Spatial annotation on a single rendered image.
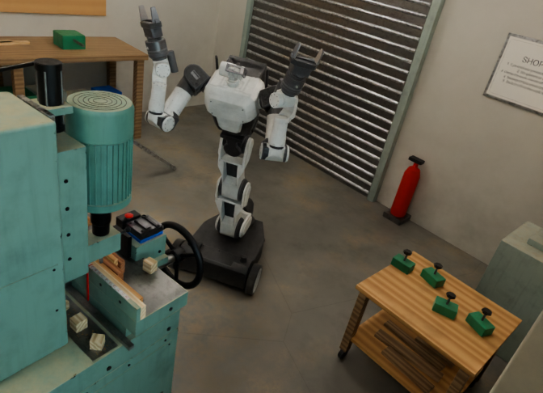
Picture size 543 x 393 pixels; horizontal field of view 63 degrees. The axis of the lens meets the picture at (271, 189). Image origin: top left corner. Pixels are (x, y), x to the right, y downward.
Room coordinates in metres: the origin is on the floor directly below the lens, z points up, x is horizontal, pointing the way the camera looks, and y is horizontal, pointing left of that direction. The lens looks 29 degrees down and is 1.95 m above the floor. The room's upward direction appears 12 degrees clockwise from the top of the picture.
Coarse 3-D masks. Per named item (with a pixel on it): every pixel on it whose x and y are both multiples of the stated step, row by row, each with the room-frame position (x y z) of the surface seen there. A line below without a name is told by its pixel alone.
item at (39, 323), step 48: (0, 96) 0.97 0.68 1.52; (0, 144) 0.80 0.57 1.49; (48, 144) 0.88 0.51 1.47; (0, 192) 0.79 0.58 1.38; (48, 192) 0.87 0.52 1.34; (0, 240) 0.78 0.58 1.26; (48, 240) 0.87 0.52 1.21; (0, 288) 0.76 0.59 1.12; (48, 288) 0.86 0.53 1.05; (0, 336) 0.75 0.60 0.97; (48, 336) 0.85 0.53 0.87
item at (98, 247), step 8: (88, 232) 1.10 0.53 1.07; (112, 232) 1.12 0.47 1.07; (88, 240) 1.06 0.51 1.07; (96, 240) 1.07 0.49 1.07; (104, 240) 1.08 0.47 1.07; (112, 240) 1.11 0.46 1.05; (88, 248) 1.04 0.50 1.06; (96, 248) 1.06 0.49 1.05; (104, 248) 1.08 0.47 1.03; (112, 248) 1.11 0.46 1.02; (88, 256) 1.04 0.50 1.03; (96, 256) 1.06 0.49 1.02
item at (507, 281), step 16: (528, 224) 2.54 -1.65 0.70; (512, 240) 2.28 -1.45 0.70; (528, 240) 2.28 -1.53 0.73; (496, 256) 2.25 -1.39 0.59; (512, 256) 2.20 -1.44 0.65; (528, 256) 2.15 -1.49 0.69; (496, 272) 2.22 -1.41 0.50; (512, 272) 2.18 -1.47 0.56; (528, 272) 2.13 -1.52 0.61; (480, 288) 2.25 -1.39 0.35; (496, 288) 2.20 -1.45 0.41; (512, 288) 2.15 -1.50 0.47; (528, 288) 2.10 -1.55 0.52; (512, 304) 2.12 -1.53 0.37; (528, 304) 2.07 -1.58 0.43; (528, 320) 2.05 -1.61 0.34; (512, 336) 2.06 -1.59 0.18; (512, 352) 2.03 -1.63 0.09
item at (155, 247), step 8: (136, 240) 1.25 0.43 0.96; (152, 240) 1.27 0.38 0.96; (160, 240) 1.30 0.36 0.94; (136, 248) 1.21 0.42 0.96; (144, 248) 1.24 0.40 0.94; (152, 248) 1.27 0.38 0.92; (160, 248) 1.30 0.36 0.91; (136, 256) 1.21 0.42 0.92; (144, 256) 1.24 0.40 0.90; (152, 256) 1.27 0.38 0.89
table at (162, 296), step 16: (160, 256) 1.30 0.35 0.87; (128, 272) 1.15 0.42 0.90; (144, 272) 1.16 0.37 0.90; (160, 272) 1.18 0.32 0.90; (96, 288) 1.05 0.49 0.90; (144, 288) 1.09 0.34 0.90; (160, 288) 1.10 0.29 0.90; (176, 288) 1.12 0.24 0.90; (112, 304) 1.00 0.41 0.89; (160, 304) 1.03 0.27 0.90; (176, 304) 1.07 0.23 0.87; (128, 320) 0.96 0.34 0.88; (144, 320) 0.96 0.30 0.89; (160, 320) 1.02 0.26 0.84
